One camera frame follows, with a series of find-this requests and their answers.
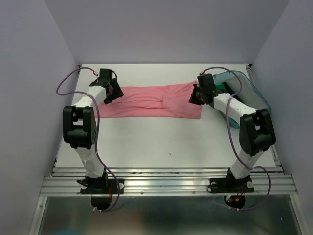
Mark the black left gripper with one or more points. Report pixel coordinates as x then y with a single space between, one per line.
118 92

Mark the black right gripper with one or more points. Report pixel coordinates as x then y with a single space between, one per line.
192 100

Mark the pink t-shirt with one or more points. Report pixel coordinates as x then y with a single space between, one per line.
153 101

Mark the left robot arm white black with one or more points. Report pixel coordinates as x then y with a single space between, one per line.
81 124

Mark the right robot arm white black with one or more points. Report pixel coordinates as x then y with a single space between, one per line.
256 134

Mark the rolled green t-shirt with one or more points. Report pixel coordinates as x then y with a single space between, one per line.
221 88

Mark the blue translucent plastic bin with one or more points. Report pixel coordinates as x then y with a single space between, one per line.
222 77

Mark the rolled black t-shirt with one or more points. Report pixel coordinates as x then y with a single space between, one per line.
228 89

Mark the rolled grey t-shirt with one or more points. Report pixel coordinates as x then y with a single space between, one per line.
247 95

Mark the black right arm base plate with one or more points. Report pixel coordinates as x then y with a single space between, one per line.
231 186

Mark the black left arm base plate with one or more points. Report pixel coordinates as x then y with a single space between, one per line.
110 189

